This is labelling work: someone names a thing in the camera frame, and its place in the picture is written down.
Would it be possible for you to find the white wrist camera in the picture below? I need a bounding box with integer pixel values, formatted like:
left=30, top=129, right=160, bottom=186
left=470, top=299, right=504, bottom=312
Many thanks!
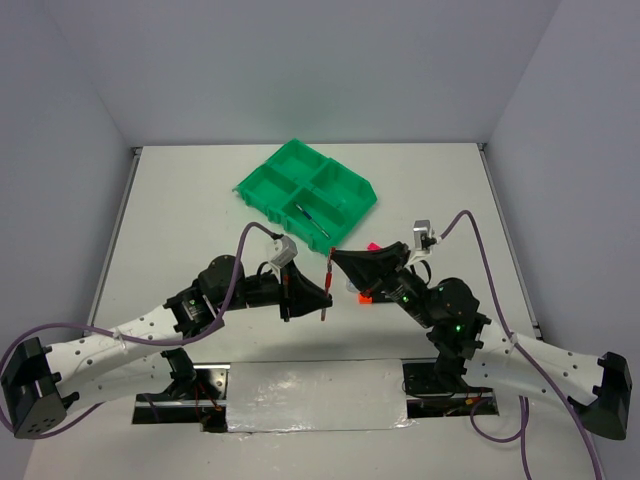
left=266, top=235, right=298, bottom=269
left=407, top=220, right=441, bottom=265

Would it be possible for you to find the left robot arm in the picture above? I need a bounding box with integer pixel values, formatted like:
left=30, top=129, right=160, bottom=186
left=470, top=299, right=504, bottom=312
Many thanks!
left=1, top=255, right=332, bottom=440

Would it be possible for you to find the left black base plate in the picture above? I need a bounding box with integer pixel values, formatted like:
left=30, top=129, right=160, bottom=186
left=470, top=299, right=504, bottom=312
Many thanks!
left=131, top=363, right=231, bottom=433

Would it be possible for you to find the green four-compartment bin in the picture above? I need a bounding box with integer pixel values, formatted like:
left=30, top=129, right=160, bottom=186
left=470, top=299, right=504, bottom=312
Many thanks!
left=234, top=139, right=377, bottom=255

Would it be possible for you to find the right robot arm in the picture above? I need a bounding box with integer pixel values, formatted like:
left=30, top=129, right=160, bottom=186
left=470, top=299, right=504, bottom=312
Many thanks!
left=331, top=242, right=632, bottom=440

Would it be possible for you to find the silver tape sheet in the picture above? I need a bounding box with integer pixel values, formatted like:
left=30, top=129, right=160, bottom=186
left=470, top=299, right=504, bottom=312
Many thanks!
left=226, top=359, right=412, bottom=433

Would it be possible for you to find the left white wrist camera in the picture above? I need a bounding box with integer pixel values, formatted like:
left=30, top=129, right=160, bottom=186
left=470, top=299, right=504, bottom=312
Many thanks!
left=266, top=235, right=298, bottom=269

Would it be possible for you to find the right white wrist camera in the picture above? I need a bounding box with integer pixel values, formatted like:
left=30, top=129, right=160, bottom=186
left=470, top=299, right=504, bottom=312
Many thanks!
left=407, top=220, right=441, bottom=265

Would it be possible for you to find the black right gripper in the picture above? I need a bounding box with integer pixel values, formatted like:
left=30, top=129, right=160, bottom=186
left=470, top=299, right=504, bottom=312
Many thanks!
left=331, top=240, right=436, bottom=328

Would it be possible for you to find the small blue-capped bottle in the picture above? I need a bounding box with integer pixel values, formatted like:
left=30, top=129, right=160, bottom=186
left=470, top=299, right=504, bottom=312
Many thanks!
left=346, top=281, right=359, bottom=293

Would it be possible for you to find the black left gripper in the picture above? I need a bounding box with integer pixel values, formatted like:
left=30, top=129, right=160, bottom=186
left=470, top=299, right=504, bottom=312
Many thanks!
left=217, top=258, right=332, bottom=321

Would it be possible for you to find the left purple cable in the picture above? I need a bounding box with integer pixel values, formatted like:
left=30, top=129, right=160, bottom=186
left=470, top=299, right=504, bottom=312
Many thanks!
left=0, top=222, right=284, bottom=439

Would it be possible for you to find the red gel pen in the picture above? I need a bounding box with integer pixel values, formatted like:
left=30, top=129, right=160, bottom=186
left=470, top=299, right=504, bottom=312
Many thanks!
left=320, top=257, right=333, bottom=322

